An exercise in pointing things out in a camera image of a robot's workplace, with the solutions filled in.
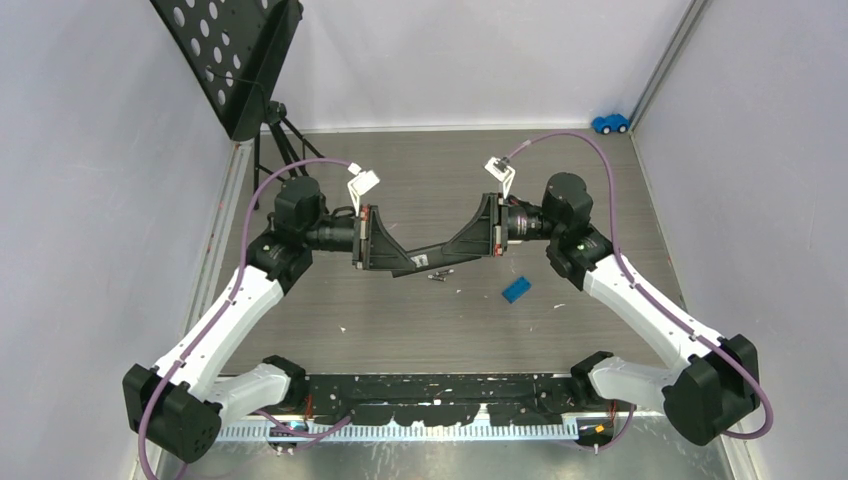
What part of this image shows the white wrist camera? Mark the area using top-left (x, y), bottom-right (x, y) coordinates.
top-left (347, 162), bottom-right (380, 216)
top-left (484, 157), bottom-right (516, 200)

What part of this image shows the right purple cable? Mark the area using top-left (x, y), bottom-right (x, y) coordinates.
top-left (506, 129), bottom-right (775, 441)

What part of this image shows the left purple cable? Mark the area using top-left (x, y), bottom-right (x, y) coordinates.
top-left (137, 157), bottom-right (352, 480)

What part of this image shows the blue toy brick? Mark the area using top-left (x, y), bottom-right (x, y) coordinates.
top-left (501, 276), bottom-right (532, 304)

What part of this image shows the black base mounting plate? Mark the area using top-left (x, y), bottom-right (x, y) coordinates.
top-left (268, 372), bottom-right (637, 429)

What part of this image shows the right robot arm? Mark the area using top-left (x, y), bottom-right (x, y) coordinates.
top-left (442, 173), bottom-right (773, 446)

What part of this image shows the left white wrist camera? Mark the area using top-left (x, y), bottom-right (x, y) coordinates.
top-left (347, 162), bottom-right (380, 216)

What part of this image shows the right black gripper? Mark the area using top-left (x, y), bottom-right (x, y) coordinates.
top-left (444, 192), bottom-right (563, 257)

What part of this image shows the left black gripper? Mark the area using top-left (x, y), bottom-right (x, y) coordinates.
top-left (303, 204), bottom-right (415, 270)

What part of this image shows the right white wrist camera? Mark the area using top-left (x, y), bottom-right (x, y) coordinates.
top-left (484, 157), bottom-right (516, 200)

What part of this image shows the purple cable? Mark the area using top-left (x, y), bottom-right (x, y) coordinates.
top-left (137, 157), bottom-right (352, 480)
top-left (506, 129), bottom-right (775, 441)

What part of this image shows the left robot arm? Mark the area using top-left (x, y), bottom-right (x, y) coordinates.
top-left (123, 170), bottom-right (380, 464)

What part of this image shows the blue toy car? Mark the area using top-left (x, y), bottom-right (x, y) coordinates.
top-left (591, 113), bottom-right (630, 135)

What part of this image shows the black perforated music stand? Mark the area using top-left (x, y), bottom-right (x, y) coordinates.
top-left (149, 0), bottom-right (326, 213)

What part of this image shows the black remote control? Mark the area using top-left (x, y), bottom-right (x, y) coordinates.
top-left (391, 244), bottom-right (472, 278)

